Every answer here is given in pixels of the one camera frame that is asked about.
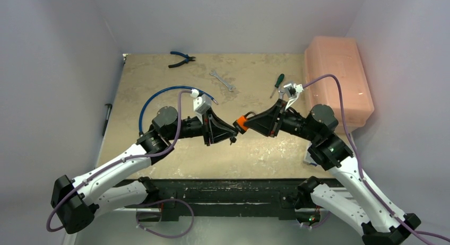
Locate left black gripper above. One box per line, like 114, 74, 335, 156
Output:
167, 107, 237, 146

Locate orange black padlock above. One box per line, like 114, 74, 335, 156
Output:
232, 111, 256, 134

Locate blue cable lock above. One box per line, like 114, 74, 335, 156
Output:
138, 85, 219, 136

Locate black padlock keys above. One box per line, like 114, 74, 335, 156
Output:
230, 137, 237, 145

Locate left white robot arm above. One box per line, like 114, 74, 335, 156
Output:
47, 107, 238, 234

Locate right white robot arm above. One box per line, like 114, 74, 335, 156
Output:
235, 99, 421, 244

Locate large silver wrench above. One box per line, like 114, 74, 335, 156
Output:
278, 89, 285, 99

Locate small silver wrench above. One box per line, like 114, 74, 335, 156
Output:
210, 70, 236, 92

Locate clear plastic bags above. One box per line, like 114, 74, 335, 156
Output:
303, 153, 317, 167

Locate orange plastic toolbox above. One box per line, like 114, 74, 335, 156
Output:
305, 36, 374, 133

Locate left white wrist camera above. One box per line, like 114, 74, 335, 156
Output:
190, 89, 213, 124

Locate green handled screwdriver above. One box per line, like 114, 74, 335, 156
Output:
270, 74, 285, 99

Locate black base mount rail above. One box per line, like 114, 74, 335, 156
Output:
124, 178, 325, 222

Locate blue handled pliers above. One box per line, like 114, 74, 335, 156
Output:
168, 51, 196, 69

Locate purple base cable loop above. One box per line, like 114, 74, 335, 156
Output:
135, 198, 195, 240

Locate black handled tool at edge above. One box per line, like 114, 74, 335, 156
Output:
102, 103, 113, 136

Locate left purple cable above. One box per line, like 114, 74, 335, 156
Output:
46, 90, 193, 233

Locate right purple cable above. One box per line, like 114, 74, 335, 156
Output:
302, 74, 450, 245

